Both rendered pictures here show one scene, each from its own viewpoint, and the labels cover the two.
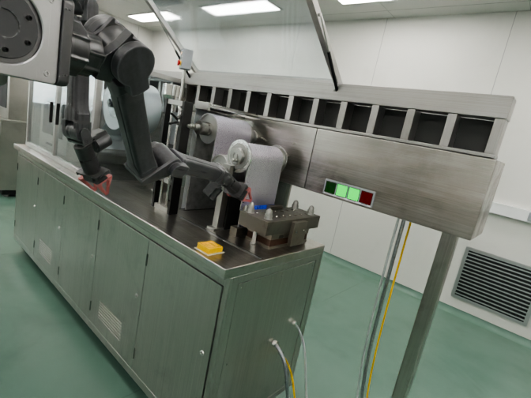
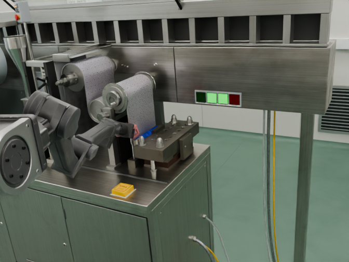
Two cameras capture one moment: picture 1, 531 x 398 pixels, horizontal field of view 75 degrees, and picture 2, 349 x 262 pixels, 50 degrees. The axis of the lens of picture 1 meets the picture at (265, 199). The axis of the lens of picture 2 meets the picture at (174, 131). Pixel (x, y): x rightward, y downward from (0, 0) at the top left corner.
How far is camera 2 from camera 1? 0.43 m
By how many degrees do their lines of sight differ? 13
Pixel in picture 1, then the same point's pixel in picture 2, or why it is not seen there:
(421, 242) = not seen: hidden behind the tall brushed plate
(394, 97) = (235, 8)
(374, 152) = (230, 60)
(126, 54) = (68, 123)
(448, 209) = (302, 94)
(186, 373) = not seen: outside the picture
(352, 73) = not seen: outside the picture
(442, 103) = (277, 7)
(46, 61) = (35, 164)
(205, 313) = (137, 241)
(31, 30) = (25, 153)
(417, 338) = (303, 194)
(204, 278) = (127, 215)
